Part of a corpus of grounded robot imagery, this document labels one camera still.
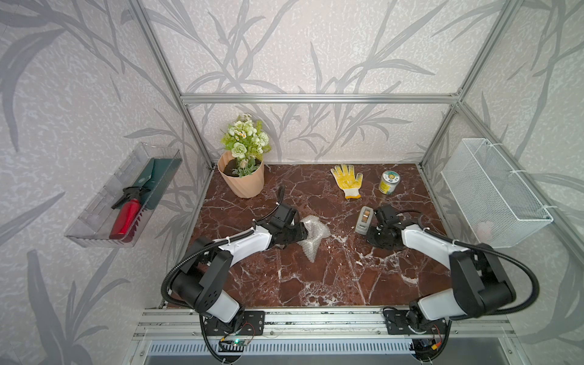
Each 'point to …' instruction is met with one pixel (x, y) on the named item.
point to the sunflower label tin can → (388, 181)
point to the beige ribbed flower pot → (246, 187)
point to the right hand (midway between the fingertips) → (367, 238)
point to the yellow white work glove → (347, 180)
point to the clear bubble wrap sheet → (316, 229)
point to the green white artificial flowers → (247, 143)
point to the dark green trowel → (157, 177)
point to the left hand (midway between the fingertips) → (306, 234)
